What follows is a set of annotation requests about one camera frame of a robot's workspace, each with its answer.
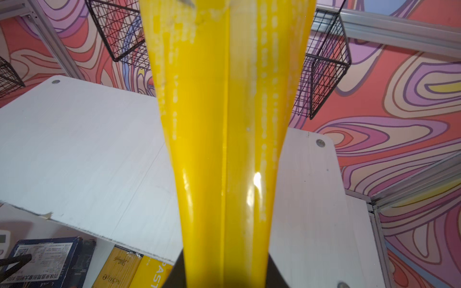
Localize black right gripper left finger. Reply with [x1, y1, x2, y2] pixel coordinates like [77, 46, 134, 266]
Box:
[162, 251, 186, 288]

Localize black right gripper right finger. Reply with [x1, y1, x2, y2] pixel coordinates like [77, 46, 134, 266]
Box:
[267, 255, 289, 288]

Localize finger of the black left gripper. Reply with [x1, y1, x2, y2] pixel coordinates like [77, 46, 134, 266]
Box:
[0, 254, 32, 283]

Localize dark blue pasta box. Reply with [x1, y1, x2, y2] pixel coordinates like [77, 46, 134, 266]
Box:
[1, 236, 96, 288]

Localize yellow Pastatime spaghetti pack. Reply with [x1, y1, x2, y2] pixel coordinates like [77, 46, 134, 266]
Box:
[129, 256, 173, 288]

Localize blue yellow Ankara spaghetti pack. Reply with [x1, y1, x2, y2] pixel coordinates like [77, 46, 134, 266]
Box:
[92, 246, 143, 288]

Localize white two-tier shelf rack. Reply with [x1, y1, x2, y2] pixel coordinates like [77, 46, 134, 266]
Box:
[1, 76, 384, 288]

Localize black wire basket left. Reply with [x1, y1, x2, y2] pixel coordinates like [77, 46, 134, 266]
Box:
[0, 57, 25, 98]

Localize black wire basket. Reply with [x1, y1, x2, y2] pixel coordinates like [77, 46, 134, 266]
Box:
[0, 57, 25, 98]
[85, 0, 352, 120]

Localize black wire basket back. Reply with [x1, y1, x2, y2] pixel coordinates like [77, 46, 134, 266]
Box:
[85, 0, 352, 120]

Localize aluminium frame profiles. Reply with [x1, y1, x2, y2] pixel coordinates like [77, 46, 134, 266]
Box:
[1, 1, 461, 288]

